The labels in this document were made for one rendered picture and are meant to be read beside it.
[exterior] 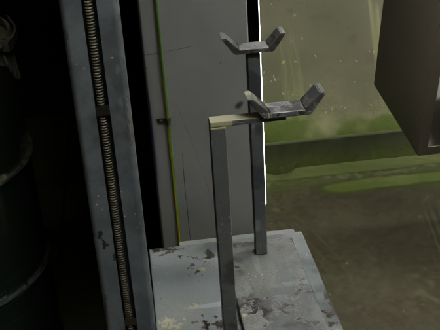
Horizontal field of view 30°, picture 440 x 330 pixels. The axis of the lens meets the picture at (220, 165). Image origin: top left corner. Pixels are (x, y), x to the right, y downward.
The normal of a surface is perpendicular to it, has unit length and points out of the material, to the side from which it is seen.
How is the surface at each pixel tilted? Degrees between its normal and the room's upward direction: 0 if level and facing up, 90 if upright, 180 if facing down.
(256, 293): 0
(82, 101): 90
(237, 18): 90
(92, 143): 90
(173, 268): 0
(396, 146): 90
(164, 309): 0
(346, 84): 57
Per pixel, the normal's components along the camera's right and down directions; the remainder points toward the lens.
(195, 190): 0.13, 0.44
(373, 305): -0.06, -0.89
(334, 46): 0.07, -0.12
